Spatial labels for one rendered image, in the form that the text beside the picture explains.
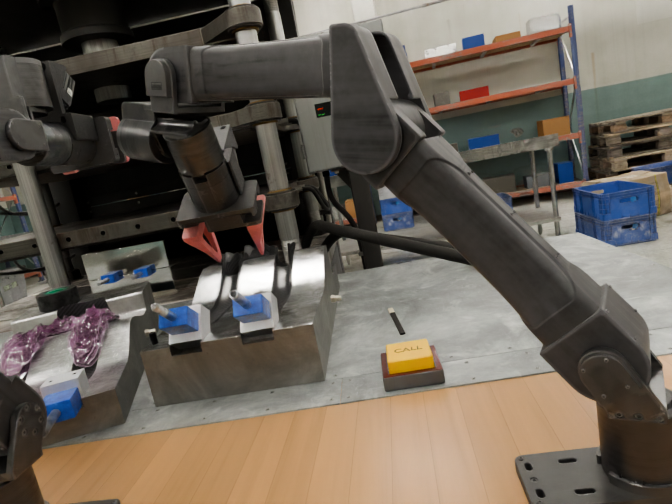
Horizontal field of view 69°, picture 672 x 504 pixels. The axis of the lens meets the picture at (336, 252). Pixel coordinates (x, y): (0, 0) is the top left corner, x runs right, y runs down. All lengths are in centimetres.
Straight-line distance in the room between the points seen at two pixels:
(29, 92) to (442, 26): 697
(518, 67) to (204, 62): 703
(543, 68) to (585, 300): 715
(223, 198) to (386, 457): 35
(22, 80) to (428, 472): 64
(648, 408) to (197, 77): 50
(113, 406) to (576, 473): 59
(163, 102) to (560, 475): 53
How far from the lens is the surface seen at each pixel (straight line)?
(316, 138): 153
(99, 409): 80
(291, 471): 57
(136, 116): 66
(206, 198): 62
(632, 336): 43
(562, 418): 60
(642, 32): 790
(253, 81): 52
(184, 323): 72
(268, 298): 73
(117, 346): 92
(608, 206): 432
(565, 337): 43
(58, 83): 78
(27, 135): 67
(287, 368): 73
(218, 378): 76
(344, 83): 44
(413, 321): 89
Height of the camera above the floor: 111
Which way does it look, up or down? 11 degrees down
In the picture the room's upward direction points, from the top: 11 degrees counter-clockwise
